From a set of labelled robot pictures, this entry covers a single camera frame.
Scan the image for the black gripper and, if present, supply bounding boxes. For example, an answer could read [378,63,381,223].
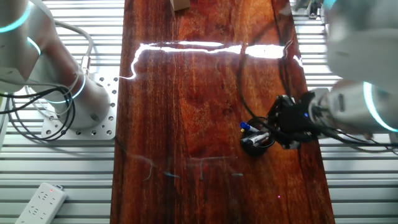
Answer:
[266,94,317,151]

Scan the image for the clear black gel pen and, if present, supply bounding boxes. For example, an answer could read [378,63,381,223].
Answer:
[241,133,272,142]

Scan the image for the dark pen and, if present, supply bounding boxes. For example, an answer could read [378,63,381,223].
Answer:
[253,139,272,149]

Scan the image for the black mesh pen holder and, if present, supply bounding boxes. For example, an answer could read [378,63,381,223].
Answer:
[239,117,277,157]

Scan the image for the white black marker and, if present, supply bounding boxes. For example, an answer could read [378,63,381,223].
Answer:
[246,132,270,146]

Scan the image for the blue capped marker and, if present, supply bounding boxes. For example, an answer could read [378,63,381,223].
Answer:
[239,121,261,134]

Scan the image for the small cardboard box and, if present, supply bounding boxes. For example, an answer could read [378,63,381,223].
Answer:
[169,0,192,12]

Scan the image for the white power strip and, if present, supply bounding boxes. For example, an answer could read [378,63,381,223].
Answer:
[14,182,68,224]

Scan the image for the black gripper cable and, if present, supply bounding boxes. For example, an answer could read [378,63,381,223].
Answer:
[236,18,282,138]
[310,123,398,156]

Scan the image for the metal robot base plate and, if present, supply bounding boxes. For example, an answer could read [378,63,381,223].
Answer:
[41,73,119,141]

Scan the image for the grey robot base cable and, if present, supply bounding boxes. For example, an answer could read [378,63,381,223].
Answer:
[54,19,95,76]

